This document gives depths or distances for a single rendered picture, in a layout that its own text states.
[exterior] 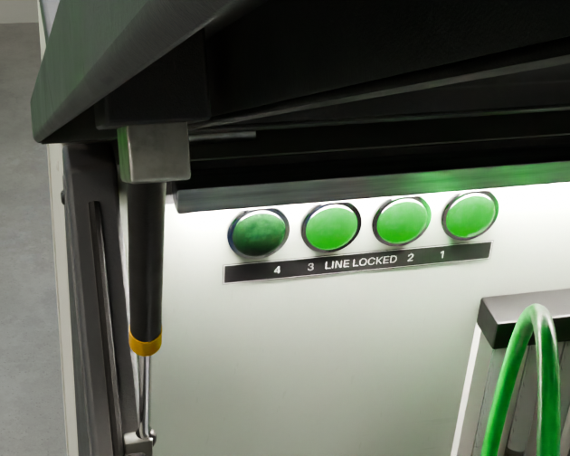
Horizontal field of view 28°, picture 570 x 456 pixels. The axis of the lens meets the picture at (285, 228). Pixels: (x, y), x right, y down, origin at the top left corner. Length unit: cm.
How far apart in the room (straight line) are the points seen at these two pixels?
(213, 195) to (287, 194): 6
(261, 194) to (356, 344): 21
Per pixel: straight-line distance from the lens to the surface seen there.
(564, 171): 93
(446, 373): 106
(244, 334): 97
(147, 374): 71
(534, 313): 80
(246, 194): 85
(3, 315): 309
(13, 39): 460
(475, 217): 95
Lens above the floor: 188
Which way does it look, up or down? 33 degrees down
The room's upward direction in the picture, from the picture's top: 4 degrees clockwise
